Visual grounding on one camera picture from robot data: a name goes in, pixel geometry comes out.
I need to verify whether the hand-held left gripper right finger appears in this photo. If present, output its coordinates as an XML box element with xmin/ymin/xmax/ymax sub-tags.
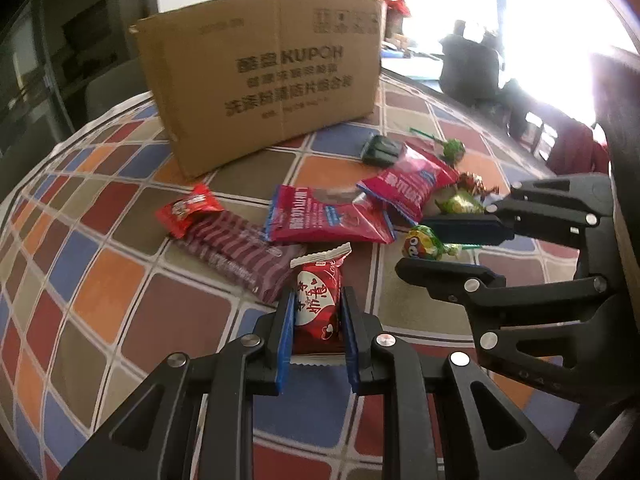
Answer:
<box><xmin>340</xmin><ymin>286</ymin><xmax>591</xmax><ymax>480</ymax></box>

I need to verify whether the dark glass sliding door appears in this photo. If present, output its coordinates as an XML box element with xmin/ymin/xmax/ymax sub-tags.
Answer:
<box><xmin>0</xmin><ymin>0</ymin><xmax>156</xmax><ymax>161</ymax></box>

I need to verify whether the yellow lollipop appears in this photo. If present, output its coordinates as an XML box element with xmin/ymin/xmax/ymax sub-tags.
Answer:
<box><xmin>404</xmin><ymin>225</ymin><xmax>483</xmax><ymax>262</ymax></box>

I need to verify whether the colourful checked tablecloth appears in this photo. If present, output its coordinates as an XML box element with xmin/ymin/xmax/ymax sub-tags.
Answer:
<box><xmin>0</xmin><ymin>67</ymin><xmax>621</xmax><ymax>480</ymax></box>

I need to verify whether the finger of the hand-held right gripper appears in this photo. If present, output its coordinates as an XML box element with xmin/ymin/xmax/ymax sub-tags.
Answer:
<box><xmin>395</xmin><ymin>257</ymin><xmax>608</xmax><ymax>403</ymax></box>
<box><xmin>422</xmin><ymin>172</ymin><xmax>613</xmax><ymax>261</ymax></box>

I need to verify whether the brown cardboard box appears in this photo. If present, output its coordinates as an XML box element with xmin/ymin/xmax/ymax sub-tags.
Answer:
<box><xmin>129</xmin><ymin>0</ymin><xmax>388</xmax><ymax>180</ymax></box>

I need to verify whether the small black pouch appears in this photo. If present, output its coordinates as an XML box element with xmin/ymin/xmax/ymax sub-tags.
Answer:
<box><xmin>361</xmin><ymin>135</ymin><xmax>405</xmax><ymax>166</ymax></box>

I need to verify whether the maroon striped wafer packet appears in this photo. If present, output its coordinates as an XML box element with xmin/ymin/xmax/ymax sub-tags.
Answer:
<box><xmin>175</xmin><ymin>208</ymin><xmax>307</xmax><ymax>305</ymax></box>

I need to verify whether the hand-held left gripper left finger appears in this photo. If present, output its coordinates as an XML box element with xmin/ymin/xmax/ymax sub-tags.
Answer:
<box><xmin>57</xmin><ymin>287</ymin><xmax>296</xmax><ymax>480</ymax></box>

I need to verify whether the small red snack packet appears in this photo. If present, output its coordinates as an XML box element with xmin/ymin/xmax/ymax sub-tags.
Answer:
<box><xmin>154</xmin><ymin>184</ymin><xmax>224</xmax><ymax>239</ymax></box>

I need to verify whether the dark wooden chair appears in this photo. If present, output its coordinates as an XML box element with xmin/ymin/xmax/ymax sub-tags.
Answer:
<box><xmin>590</xmin><ymin>47</ymin><xmax>640</xmax><ymax>311</ymax></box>

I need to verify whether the yellow-green candy packet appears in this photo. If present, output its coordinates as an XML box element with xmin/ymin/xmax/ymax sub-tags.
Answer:
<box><xmin>435</xmin><ymin>191</ymin><xmax>487</xmax><ymax>217</ymax></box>

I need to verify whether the pink-red snack packet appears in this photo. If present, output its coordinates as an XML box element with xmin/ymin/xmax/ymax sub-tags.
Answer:
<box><xmin>356</xmin><ymin>141</ymin><xmax>460</xmax><ymax>226</ymax></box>
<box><xmin>264</xmin><ymin>185</ymin><xmax>396</xmax><ymax>245</ymax></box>

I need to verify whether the dark grey chair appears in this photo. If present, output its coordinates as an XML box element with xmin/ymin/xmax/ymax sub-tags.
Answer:
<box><xmin>439</xmin><ymin>19</ymin><xmax>506</xmax><ymax>103</ymax></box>

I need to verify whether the red and gold candy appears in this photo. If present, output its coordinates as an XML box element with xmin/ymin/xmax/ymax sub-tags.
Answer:
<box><xmin>452</xmin><ymin>172</ymin><xmax>501</xmax><ymax>198</ymax></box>

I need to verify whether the green lollipop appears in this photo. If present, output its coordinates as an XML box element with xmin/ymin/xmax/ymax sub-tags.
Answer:
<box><xmin>409</xmin><ymin>127</ymin><xmax>467</xmax><ymax>167</ymax></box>

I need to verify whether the red cloth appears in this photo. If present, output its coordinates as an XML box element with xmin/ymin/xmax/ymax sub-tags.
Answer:
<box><xmin>547</xmin><ymin>122</ymin><xmax>608</xmax><ymax>176</ymax></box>

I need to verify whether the red heart-print snack packet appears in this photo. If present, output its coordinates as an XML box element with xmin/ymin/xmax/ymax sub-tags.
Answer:
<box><xmin>290</xmin><ymin>242</ymin><xmax>352</xmax><ymax>366</ymax></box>

